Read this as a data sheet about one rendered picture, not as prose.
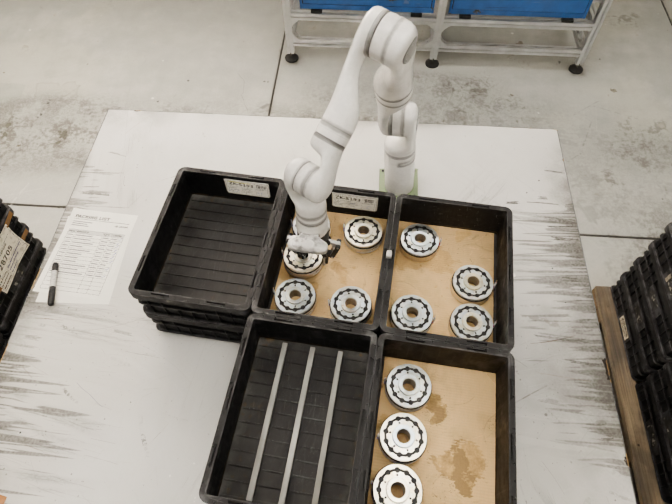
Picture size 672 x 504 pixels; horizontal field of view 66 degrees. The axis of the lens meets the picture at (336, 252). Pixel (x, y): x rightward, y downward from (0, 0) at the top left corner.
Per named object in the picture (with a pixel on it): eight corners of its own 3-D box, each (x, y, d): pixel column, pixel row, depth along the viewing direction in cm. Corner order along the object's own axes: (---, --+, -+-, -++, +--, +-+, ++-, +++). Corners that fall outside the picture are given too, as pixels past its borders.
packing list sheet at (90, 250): (68, 208, 165) (67, 207, 164) (139, 212, 164) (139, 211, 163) (28, 301, 147) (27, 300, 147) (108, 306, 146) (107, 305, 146)
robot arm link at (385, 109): (374, 64, 122) (415, 65, 120) (380, 108, 148) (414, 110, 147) (370, 102, 121) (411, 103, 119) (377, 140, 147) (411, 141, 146)
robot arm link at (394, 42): (425, 17, 96) (422, 78, 121) (380, -5, 97) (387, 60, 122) (399, 59, 96) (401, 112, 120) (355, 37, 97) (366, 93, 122)
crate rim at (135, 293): (182, 171, 146) (179, 165, 144) (286, 184, 143) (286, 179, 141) (128, 297, 125) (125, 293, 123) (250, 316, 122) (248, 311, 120)
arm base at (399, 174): (385, 172, 169) (385, 135, 155) (414, 173, 168) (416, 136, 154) (383, 195, 165) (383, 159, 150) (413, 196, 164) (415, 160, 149)
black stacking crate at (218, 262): (190, 193, 154) (180, 167, 144) (289, 206, 151) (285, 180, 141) (142, 314, 133) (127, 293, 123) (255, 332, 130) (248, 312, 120)
